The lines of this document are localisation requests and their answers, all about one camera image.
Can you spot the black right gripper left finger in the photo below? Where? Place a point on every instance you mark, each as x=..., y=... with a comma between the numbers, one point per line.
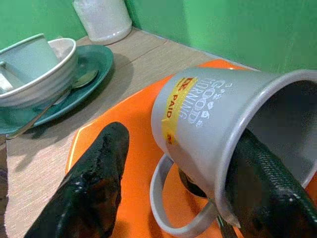
x=89, y=183

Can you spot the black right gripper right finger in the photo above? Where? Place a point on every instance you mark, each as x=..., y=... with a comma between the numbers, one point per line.
x=267, y=196

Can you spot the grey mug with white print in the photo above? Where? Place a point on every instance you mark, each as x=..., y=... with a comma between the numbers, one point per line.
x=213, y=129

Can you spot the orange plastic tray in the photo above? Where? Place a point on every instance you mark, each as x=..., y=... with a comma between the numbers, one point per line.
x=138, y=148

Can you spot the silver metal spoon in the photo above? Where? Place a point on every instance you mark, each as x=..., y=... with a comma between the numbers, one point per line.
x=62, y=91

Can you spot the dark green plate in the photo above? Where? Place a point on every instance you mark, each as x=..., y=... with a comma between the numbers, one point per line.
x=84, y=81

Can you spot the white ribbed bowl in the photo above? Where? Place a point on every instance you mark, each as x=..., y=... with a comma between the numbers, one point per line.
x=42, y=84

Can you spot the pale green cup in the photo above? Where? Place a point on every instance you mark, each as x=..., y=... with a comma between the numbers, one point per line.
x=27, y=62

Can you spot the white ceramic jar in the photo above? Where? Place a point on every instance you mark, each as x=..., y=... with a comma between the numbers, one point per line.
x=104, y=18

